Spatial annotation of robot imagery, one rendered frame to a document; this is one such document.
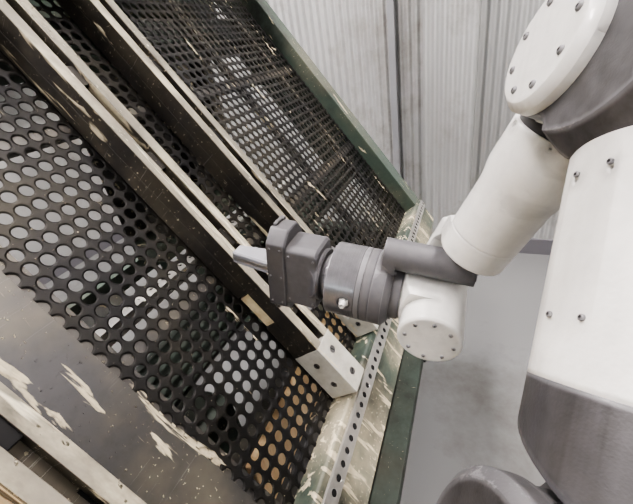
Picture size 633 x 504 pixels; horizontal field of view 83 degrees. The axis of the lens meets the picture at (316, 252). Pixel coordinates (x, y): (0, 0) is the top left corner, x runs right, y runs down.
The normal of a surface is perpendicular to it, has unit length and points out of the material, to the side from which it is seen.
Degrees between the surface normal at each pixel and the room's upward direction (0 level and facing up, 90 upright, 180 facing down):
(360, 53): 90
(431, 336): 95
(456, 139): 90
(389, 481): 0
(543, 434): 64
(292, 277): 90
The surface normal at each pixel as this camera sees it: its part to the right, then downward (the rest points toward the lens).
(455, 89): -0.40, 0.51
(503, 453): -0.15, -0.86
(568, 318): -0.96, -0.28
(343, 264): -0.20, -0.40
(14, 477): 0.68, -0.44
